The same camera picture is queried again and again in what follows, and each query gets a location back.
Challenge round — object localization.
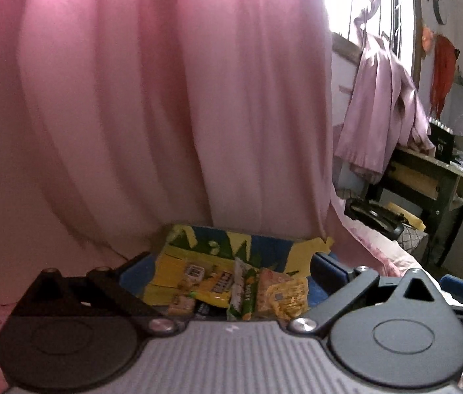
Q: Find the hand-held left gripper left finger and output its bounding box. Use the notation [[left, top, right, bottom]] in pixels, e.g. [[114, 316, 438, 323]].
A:
[[17, 253, 188, 336]]

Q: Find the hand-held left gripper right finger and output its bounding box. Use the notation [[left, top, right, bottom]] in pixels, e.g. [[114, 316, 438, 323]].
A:
[[290, 252, 449, 336]]

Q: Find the yellow snack packet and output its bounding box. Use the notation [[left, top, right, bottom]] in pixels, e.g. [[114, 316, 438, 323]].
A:
[[143, 252, 236, 309]]

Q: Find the clear rice crisp packet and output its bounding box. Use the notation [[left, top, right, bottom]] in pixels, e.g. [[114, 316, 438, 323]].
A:
[[255, 268, 310, 321]]

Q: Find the white snack packet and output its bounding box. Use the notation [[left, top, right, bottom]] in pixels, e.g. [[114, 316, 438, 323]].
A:
[[184, 262, 205, 283]]

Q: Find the green snack packet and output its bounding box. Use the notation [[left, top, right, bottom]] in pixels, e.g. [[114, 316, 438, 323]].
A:
[[226, 256, 260, 322]]

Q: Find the pink floral blanket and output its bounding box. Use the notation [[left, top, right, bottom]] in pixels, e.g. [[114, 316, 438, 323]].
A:
[[0, 199, 446, 394]]

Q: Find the food picture snack packet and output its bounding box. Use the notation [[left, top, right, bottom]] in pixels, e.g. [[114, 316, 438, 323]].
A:
[[168, 293, 197, 317]]

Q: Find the grey quilted cushion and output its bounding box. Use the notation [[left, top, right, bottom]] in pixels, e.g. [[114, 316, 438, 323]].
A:
[[397, 225, 430, 257]]

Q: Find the black bag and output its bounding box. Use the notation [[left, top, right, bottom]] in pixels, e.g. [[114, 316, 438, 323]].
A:
[[343, 197, 405, 239]]

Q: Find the dark snack packet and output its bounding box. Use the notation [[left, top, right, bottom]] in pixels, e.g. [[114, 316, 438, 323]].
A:
[[196, 301, 218, 321]]

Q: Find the yellow flat package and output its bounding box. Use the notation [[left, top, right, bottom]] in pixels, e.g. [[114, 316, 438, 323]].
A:
[[386, 201, 426, 231]]

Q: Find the dark wooden side table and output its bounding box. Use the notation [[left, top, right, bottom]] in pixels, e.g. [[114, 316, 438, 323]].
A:
[[365, 145, 463, 267]]

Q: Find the black box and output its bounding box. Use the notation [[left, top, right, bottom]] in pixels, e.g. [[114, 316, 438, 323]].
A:
[[428, 120, 457, 162]]

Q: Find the lilac jacket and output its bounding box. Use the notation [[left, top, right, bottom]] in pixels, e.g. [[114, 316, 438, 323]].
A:
[[333, 35, 436, 185]]

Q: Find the pink curtain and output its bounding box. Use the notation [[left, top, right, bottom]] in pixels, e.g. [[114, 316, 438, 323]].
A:
[[0, 0, 339, 308]]

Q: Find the red hanging cloth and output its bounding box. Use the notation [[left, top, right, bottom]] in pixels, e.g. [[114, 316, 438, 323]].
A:
[[429, 34, 461, 119]]

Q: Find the window with bars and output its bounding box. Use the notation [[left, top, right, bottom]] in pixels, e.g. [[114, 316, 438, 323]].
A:
[[317, 0, 423, 91]]

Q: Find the round wall fixture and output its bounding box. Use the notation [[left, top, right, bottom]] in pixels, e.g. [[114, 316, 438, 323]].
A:
[[432, 0, 448, 25]]

